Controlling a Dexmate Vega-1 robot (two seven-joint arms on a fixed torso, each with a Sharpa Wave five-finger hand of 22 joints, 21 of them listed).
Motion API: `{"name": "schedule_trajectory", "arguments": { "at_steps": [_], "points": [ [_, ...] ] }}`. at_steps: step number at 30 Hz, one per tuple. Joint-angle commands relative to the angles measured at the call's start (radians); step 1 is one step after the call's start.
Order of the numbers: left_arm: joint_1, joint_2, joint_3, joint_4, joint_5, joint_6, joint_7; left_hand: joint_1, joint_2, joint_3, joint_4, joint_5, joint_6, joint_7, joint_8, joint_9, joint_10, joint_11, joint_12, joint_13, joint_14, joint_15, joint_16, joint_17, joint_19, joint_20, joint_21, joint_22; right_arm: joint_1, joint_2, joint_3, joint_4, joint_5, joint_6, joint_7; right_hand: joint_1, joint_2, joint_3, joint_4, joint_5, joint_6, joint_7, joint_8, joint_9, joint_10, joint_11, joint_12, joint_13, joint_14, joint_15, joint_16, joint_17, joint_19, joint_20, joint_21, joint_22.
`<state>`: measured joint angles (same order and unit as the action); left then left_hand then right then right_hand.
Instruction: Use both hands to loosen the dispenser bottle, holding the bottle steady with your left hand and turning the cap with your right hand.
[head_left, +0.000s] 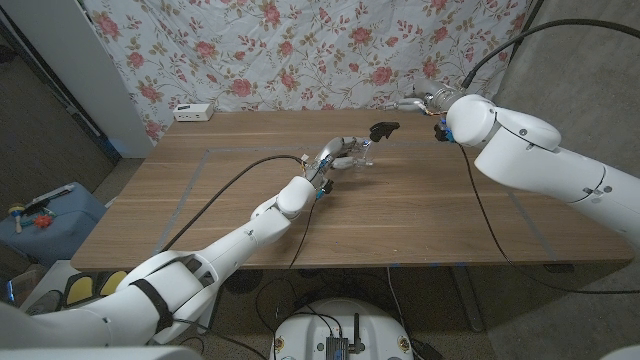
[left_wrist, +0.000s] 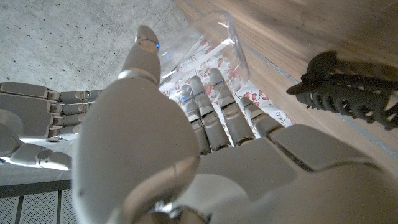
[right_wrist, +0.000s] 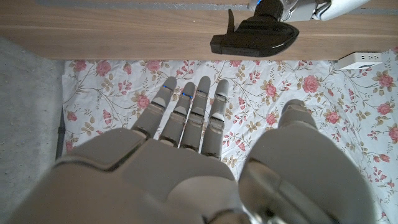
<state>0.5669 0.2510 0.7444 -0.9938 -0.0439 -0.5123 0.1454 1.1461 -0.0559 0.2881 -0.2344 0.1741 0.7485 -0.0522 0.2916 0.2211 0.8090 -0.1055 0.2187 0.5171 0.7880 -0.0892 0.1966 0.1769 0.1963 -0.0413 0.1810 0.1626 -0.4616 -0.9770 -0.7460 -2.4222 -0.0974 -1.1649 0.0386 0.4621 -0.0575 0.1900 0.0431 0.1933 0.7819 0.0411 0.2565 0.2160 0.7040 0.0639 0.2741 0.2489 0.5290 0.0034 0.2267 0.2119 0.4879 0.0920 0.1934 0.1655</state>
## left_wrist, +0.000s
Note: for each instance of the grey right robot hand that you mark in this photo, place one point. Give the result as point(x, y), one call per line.
point(28, 118)

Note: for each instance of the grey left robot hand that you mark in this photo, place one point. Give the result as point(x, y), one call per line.
point(140, 133)

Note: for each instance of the floral backdrop cloth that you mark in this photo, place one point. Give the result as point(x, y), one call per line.
point(248, 96)

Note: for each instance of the black hair claw clip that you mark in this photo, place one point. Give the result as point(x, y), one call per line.
point(345, 93)

